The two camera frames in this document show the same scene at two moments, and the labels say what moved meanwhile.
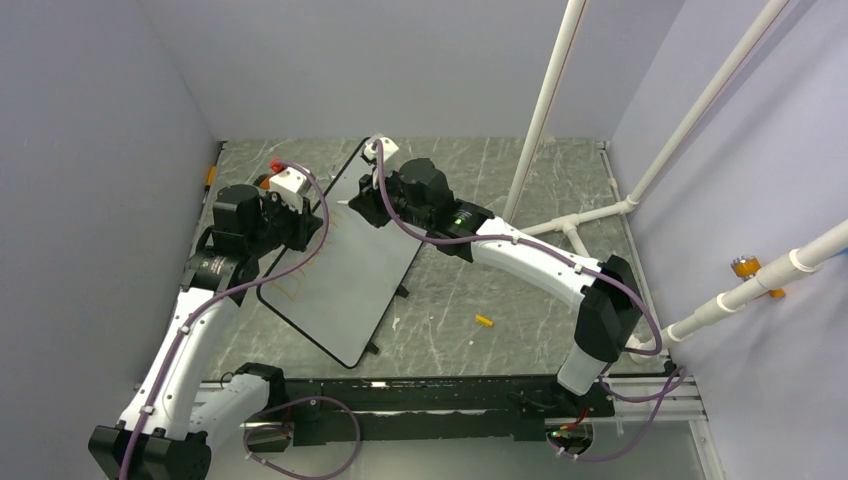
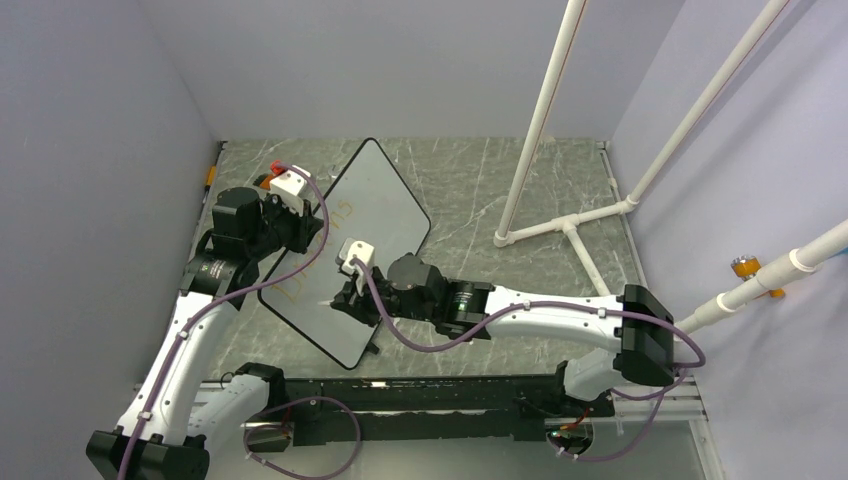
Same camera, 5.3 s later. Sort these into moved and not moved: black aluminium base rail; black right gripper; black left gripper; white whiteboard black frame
Moved: black right gripper
Not moved: black aluminium base rail; white whiteboard black frame; black left gripper
